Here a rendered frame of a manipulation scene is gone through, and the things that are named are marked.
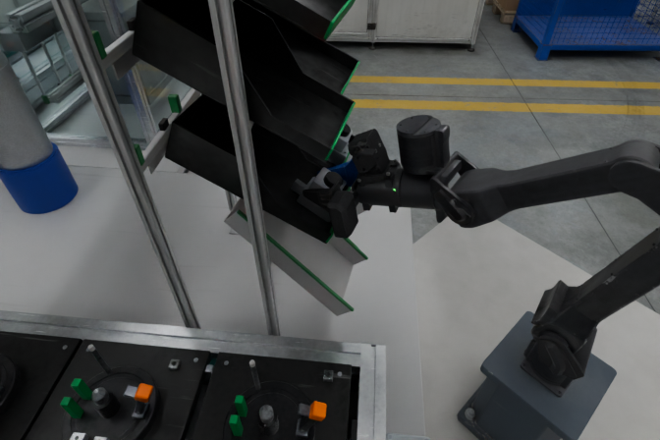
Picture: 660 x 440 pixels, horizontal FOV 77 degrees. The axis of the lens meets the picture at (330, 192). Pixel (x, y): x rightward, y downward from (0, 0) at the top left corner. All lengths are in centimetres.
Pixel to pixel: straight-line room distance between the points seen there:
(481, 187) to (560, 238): 208
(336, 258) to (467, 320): 34
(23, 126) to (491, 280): 122
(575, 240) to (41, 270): 239
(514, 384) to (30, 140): 121
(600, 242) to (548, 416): 203
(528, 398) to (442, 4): 402
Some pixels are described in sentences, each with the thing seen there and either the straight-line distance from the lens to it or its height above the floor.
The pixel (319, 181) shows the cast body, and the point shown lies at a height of 127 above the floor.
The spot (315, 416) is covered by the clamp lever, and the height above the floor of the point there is 107.
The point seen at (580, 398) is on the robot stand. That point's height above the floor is 106.
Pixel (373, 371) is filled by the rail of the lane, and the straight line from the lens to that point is 81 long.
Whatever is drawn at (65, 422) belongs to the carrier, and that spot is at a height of 99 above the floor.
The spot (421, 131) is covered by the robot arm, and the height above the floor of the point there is 139.
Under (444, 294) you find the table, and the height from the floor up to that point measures 86.
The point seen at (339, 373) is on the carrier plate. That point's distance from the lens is 78.
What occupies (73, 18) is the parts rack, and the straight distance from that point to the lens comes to 56.
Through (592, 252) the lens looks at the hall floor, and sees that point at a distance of 262.
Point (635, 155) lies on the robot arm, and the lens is 49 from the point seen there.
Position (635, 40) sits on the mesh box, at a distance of 506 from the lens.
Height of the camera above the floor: 168
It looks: 41 degrees down
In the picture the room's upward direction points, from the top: straight up
